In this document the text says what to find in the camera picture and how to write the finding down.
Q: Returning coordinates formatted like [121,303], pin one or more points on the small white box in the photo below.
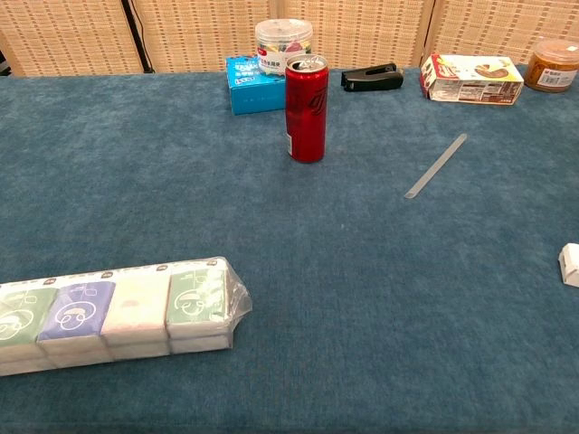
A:
[571,267]

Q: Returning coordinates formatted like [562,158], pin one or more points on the clear plastic straw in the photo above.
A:
[435,166]

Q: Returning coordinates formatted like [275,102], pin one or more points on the white and red snack box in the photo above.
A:
[470,86]

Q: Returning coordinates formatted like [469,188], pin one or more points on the blue felt table cover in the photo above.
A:
[181,181]

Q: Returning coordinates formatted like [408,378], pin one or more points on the red soda can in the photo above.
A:
[307,113]

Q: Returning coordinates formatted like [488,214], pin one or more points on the clear tub of coloured clips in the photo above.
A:
[280,40]

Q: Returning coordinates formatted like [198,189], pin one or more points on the bamboo folding screen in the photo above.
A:
[203,31]

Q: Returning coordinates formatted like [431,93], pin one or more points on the black tripod stand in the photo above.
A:
[135,31]

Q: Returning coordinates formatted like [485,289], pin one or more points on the blue cardboard box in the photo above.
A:
[253,95]

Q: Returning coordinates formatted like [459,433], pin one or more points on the wrapped tissue multipack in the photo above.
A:
[135,312]

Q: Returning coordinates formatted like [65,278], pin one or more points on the black stapler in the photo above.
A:
[371,80]

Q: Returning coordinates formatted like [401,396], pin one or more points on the brown jar with clear lid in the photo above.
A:
[552,68]

